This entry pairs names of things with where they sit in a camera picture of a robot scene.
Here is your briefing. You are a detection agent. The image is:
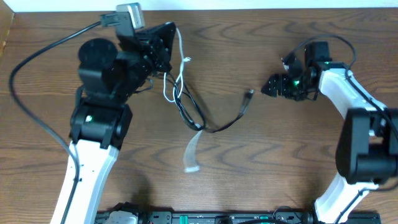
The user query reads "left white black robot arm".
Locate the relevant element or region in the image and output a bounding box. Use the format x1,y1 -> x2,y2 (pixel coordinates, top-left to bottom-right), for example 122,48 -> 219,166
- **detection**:
51,22 -> 176,223

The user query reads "black USB cable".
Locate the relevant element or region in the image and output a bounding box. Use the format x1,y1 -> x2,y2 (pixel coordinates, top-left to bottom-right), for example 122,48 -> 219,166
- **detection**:
166,72 -> 255,134

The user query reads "white USB cable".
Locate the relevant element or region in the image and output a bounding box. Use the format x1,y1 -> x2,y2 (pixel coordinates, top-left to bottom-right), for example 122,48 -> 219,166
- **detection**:
162,27 -> 201,174

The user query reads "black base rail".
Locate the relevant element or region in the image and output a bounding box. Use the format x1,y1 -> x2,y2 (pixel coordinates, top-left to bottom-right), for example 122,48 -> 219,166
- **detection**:
95,202 -> 382,224

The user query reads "cardboard box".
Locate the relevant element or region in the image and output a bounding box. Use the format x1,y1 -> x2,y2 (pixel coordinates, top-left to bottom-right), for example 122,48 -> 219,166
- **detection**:
0,0 -> 14,55

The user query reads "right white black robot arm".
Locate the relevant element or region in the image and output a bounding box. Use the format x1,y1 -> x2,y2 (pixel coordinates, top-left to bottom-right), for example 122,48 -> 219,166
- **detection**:
261,39 -> 397,223

